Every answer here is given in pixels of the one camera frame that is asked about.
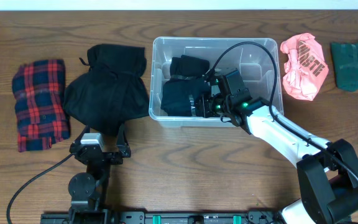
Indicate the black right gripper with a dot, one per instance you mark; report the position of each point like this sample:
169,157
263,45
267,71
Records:
205,109

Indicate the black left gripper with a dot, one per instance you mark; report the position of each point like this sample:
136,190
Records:
123,151

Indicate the black shirt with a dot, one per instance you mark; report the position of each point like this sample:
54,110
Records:
188,68

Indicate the dark navy shirt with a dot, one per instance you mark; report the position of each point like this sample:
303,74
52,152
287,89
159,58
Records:
177,96

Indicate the pink printed t-shirt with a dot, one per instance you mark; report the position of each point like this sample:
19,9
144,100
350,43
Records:
306,69

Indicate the dark green shirt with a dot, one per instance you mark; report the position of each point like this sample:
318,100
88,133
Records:
345,62

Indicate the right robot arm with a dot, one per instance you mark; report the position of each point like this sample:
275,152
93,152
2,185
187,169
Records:
327,171

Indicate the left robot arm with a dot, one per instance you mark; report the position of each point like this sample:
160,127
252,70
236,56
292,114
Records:
88,189

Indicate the clear plastic storage bin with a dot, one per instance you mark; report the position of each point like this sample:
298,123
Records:
253,63

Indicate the red navy plaid shirt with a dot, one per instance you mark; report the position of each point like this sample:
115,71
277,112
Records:
38,89

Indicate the black drawstring garment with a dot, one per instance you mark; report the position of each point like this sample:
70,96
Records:
112,91

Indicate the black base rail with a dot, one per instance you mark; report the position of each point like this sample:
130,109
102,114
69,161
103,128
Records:
137,217

